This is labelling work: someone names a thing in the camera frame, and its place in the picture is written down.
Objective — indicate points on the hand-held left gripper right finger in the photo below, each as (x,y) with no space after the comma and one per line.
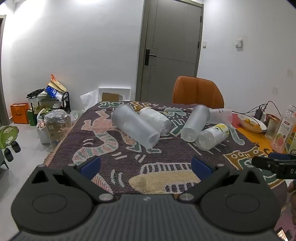
(200,168)

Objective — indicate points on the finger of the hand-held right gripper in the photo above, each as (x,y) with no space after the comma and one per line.
(278,156)
(263,164)

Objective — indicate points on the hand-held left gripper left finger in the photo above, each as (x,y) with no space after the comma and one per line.
(91,167)

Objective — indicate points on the slim frosted plastic cup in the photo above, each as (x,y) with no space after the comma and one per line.
(195,122)

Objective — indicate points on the short frosted plastic cup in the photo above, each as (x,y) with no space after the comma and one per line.
(221,115)

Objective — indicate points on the large frosted plastic cup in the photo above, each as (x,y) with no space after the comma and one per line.
(135,126)

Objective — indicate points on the frosted cup with white liner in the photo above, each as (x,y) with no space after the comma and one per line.
(156,120)

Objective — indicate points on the person's right hand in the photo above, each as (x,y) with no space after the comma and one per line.
(292,186)

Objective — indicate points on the juice bottle with pink label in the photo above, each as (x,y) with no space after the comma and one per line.
(283,134)

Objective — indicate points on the clear glass jar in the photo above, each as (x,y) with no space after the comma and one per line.
(272,127)

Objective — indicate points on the clear bottle with yellow label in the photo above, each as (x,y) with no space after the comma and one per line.
(212,136)

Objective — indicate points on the printed woven blanket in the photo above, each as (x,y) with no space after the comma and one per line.
(129,162)

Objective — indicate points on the white bowl of oranges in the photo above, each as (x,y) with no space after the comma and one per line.
(251,121)

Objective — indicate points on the black power adapter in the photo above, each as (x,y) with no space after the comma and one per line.
(260,114)

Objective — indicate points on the clear plastic container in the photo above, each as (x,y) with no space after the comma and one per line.
(56,125)

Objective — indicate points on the white shopping bag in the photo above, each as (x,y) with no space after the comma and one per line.
(41,132)

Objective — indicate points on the smartphone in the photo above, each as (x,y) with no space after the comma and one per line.
(284,234)

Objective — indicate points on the clear plastic bag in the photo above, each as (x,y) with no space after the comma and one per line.
(89,99)

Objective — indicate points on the black metal rack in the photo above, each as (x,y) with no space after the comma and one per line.
(63,102)

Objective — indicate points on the brown cardboard piece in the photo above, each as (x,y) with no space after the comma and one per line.
(110,96)

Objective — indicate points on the orange chair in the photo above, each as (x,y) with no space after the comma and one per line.
(196,91)

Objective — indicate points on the green bag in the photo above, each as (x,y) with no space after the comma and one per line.
(32,117)

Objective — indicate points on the blue and white plastic bag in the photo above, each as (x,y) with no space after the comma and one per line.
(52,91)

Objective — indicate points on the green ride-on toy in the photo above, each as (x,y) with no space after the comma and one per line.
(8,141)

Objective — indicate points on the orange paper bag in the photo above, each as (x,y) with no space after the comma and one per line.
(19,113)

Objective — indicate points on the brown paper bag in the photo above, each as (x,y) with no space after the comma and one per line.
(56,83)

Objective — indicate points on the grey door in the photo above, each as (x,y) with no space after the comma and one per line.
(172,46)

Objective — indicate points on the white wall socket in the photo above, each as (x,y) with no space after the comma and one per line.
(275,90)

